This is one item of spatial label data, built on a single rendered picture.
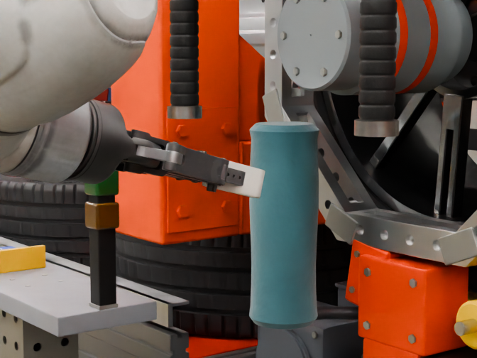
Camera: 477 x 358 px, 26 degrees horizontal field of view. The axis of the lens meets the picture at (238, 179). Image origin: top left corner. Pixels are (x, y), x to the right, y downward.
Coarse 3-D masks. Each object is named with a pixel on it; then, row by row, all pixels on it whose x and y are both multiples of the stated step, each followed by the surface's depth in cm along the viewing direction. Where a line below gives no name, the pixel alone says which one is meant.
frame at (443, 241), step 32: (288, 96) 147; (320, 128) 147; (320, 160) 142; (320, 192) 141; (352, 192) 142; (352, 224) 136; (384, 224) 131; (416, 224) 127; (448, 224) 128; (416, 256) 127; (448, 256) 123
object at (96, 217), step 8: (88, 208) 153; (96, 208) 151; (104, 208) 152; (112, 208) 153; (88, 216) 153; (96, 216) 152; (104, 216) 152; (112, 216) 153; (88, 224) 154; (96, 224) 152; (104, 224) 152; (112, 224) 153
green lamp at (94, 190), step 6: (114, 174) 152; (108, 180) 152; (114, 180) 152; (84, 186) 154; (90, 186) 152; (96, 186) 151; (102, 186) 151; (108, 186) 152; (114, 186) 153; (90, 192) 152; (96, 192) 151; (102, 192) 151; (108, 192) 152; (114, 192) 153
